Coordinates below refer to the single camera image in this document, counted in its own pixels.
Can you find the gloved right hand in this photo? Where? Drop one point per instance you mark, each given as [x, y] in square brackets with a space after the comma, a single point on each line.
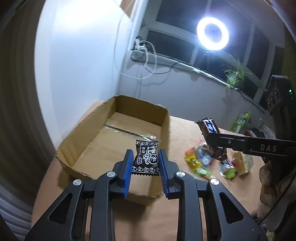
[270, 188]

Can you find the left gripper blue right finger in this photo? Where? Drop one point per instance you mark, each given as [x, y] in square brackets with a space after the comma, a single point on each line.
[225, 217]

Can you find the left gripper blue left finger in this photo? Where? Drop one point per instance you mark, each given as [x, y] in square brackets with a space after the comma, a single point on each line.
[66, 218]

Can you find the green snack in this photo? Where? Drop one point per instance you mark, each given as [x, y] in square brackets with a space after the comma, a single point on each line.
[203, 173]

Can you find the red dates clear bag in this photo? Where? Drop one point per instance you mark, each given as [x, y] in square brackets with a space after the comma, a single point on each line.
[195, 149]

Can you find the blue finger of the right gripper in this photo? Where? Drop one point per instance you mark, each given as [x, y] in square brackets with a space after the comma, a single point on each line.
[237, 143]

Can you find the white ring light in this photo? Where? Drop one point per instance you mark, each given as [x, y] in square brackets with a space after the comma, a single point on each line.
[212, 34]

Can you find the green jelly cup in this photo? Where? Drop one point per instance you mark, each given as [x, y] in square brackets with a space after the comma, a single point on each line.
[227, 171]

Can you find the packaged sliced bread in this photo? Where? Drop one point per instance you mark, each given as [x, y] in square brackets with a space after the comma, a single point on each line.
[242, 162]

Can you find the green drink carton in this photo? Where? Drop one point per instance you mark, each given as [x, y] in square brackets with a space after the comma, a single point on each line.
[240, 121]

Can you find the grey window sill cloth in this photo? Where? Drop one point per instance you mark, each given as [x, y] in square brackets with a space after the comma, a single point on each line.
[158, 65]

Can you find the black light tripod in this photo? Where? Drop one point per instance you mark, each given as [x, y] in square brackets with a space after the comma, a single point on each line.
[206, 60]

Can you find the white power strip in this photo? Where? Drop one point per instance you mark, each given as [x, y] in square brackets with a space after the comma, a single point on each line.
[140, 44]

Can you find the green potted plant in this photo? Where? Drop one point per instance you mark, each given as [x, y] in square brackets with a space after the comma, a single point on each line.
[235, 74]

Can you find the brown cardboard box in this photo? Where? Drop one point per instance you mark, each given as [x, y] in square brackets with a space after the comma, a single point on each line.
[102, 138]

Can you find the teal white snack packet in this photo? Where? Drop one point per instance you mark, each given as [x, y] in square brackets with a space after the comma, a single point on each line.
[204, 158]

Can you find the brown snickers bar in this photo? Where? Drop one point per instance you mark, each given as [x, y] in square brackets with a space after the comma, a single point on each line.
[207, 126]

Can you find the black white candy packet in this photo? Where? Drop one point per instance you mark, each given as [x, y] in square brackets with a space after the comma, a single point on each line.
[146, 161]

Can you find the yellow snack packet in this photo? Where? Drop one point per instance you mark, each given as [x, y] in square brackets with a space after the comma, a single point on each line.
[193, 162]

